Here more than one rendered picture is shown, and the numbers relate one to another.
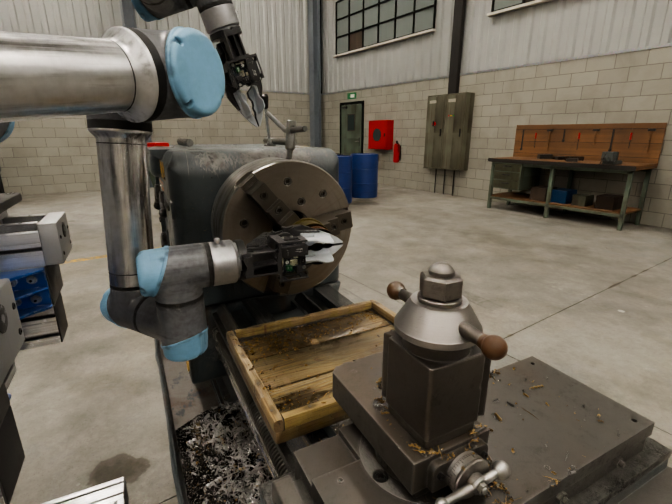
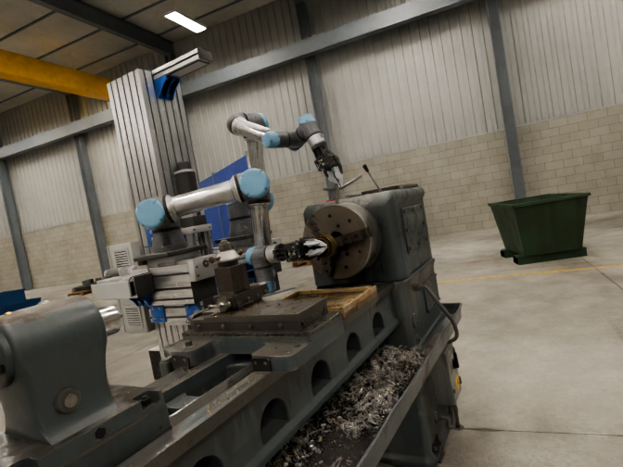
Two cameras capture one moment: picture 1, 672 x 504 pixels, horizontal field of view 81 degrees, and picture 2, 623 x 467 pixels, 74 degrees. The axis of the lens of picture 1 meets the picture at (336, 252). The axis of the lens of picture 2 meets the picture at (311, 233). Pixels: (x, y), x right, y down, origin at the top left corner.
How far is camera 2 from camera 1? 1.31 m
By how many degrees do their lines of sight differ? 58
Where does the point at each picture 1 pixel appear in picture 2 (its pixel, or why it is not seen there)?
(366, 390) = not seen: hidden behind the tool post
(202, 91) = (253, 189)
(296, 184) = (334, 217)
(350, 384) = not seen: hidden behind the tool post
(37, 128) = (432, 183)
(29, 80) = (203, 199)
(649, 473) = (294, 337)
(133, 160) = (258, 214)
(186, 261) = (258, 251)
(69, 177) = (453, 220)
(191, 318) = (260, 274)
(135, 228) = (260, 240)
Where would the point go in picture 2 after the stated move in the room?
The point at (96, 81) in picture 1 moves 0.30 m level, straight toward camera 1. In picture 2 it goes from (220, 195) to (160, 199)
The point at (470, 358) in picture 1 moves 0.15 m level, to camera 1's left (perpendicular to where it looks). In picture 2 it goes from (224, 268) to (208, 267)
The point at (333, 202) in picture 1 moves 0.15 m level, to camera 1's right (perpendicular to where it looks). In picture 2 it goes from (356, 225) to (381, 222)
